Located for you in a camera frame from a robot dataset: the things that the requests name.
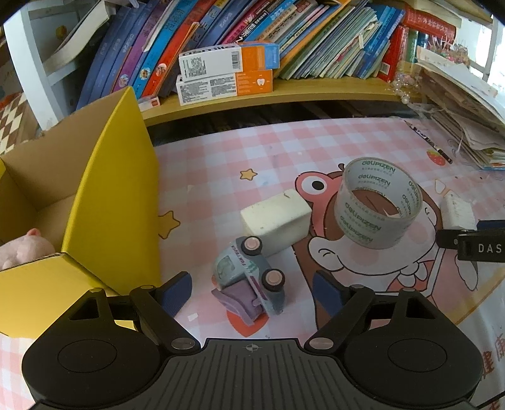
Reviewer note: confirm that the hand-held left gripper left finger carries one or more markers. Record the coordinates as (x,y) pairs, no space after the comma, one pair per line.
(175,293)

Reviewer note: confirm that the small red white box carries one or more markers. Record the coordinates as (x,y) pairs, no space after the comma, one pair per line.
(149,103)

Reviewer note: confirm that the pink plush toy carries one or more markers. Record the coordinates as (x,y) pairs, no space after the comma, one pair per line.
(23,250)

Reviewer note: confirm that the brown white chessboard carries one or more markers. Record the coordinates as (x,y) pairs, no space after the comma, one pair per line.
(15,122)

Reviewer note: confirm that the clear tape roll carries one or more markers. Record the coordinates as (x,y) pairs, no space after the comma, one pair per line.
(363,228)

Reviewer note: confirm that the white wooden bookshelf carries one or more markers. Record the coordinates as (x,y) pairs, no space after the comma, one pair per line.
(276,96)

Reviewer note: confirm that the yellow cardboard box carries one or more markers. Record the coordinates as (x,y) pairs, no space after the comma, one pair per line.
(118,197)

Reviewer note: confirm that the orange white carton blue end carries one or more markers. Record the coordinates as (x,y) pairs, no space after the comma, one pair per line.
(221,63)

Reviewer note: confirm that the row of colourful books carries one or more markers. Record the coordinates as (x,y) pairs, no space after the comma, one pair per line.
(315,35)

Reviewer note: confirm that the white eraser block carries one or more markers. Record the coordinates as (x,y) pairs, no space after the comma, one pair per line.
(276,220)

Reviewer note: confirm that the stack of papers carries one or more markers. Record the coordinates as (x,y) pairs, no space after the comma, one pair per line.
(465,102)

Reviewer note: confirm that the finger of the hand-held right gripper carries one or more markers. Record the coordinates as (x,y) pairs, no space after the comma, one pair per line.
(491,225)
(447,238)

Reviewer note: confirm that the black red pencil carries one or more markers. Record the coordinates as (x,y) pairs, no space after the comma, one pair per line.
(428,141)

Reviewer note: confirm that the white charger plug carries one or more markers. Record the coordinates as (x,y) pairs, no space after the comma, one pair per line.
(457,213)

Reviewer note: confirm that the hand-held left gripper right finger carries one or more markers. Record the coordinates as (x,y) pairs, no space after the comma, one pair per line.
(327,293)

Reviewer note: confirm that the pink checked desk mat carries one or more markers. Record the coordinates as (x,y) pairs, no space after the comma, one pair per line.
(236,165)

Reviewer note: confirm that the grey purple toy car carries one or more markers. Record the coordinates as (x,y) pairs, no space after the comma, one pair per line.
(240,272)

